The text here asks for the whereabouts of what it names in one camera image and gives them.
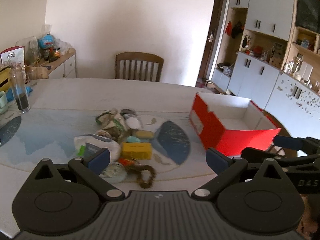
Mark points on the red white snack bag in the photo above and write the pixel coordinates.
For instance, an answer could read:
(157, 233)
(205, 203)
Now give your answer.
(12, 56)

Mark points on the wooden slat chair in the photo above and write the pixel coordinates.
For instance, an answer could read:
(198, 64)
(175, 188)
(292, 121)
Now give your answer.
(138, 66)

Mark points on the yellow oblong sponge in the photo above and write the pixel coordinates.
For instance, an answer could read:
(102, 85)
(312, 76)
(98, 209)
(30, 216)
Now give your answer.
(142, 134)

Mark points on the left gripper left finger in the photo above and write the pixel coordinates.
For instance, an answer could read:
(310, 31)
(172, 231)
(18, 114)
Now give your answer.
(57, 199)

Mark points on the white side cabinet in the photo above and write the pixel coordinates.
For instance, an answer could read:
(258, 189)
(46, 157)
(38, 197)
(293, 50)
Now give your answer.
(63, 67)

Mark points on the brown entrance door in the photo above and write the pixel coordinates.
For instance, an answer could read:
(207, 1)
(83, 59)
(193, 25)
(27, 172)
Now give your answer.
(211, 38)

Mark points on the white tooth plush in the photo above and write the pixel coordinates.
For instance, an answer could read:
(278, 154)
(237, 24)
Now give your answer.
(102, 142)

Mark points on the teal soft toy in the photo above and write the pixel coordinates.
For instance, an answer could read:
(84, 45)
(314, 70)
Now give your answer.
(132, 139)

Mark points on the blue cloth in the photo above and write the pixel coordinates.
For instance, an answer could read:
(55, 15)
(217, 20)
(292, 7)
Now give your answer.
(10, 93)

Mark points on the printed table mat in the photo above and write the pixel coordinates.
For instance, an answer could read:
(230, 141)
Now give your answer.
(60, 135)

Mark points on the dark item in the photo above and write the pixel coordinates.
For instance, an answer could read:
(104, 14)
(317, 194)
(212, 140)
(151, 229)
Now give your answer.
(127, 111)

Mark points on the tall glass jar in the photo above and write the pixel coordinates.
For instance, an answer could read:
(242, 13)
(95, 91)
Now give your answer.
(17, 81)

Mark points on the operator hand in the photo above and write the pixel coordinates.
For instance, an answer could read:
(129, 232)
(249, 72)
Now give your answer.
(308, 227)

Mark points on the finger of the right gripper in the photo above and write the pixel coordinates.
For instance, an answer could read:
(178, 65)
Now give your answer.
(307, 144)
(253, 155)

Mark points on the white wall cabinet unit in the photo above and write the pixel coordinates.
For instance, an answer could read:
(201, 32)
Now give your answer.
(259, 59)

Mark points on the red orange toy figure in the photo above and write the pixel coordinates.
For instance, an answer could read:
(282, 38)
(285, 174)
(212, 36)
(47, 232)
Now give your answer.
(126, 162)

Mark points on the green haired doll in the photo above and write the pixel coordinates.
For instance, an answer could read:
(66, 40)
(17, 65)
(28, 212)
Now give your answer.
(108, 119)

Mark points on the red shoe box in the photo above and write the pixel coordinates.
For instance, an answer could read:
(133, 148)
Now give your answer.
(231, 123)

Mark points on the dark foil packet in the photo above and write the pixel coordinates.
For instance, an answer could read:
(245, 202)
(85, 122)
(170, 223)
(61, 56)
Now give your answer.
(90, 150)

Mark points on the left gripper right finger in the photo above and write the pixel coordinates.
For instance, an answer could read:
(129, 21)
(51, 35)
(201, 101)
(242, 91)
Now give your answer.
(261, 202)

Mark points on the yellow tissue box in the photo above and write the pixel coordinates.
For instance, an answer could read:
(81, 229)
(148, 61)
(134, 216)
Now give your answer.
(5, 83)

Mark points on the blue globe toy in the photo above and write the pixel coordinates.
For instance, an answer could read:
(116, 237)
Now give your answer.
(46, 41)

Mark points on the mint green mug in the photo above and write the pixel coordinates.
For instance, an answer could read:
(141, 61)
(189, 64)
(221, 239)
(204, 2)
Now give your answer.
(3, 102)

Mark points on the white mesh bag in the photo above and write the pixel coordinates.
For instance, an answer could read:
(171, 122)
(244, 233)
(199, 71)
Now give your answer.
(133, 123)

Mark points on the yellow small box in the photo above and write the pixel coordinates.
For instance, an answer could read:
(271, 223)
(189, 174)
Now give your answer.
(136, 150)

